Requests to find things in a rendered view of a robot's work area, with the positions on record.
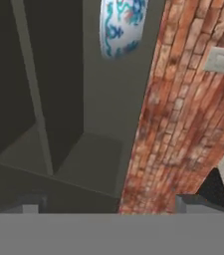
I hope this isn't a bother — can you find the dark grey cabinet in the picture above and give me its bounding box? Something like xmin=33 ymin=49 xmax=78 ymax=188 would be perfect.
xmin=0 ymin=0 xmax=124 ymax=214

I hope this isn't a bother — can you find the grey wall socket plate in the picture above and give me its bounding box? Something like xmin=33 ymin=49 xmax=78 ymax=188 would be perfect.
xmin=203 ymin=46 xmax=224 ymax=76

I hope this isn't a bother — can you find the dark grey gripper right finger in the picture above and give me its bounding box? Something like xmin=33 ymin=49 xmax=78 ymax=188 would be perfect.
xmin=174 ymin=193 xmax=224 ymax=214

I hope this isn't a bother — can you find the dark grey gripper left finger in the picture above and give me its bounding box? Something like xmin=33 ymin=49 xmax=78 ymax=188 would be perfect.
xmin=0 ymin=193 xmax=49 ymax=214

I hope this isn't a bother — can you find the white bowl with blue pattern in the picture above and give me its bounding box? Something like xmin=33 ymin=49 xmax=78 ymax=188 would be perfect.
xmin=99 ymin=0 xmax=149 ymax=61

